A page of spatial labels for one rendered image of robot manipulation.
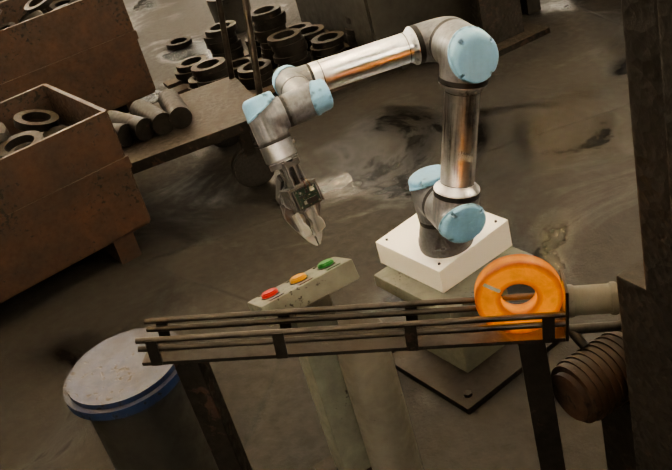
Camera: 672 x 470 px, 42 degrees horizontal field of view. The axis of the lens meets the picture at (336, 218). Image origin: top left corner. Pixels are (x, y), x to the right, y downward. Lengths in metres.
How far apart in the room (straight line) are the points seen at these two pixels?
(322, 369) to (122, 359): 0.52
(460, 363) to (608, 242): 0.76
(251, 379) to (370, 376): 0.88
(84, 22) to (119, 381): 3.08
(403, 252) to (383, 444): 0.60
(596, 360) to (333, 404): 0.72
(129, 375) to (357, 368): 0.60
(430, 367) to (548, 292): 1.02
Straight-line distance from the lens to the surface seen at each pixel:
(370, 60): 2.09
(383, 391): 1.97
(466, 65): 2.00
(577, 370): 1.71
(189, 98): 4.23
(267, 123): 1.92
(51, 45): 4.97
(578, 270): 2.89
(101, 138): 3.48
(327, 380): 2.12
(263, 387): 2.71
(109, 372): 2.27
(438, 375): 2.54
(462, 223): 2.16
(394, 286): 2.43
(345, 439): 2.25
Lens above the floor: 1.65
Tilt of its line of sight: 29 degrees down
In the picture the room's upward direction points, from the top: 16 degrees counter-clockwise
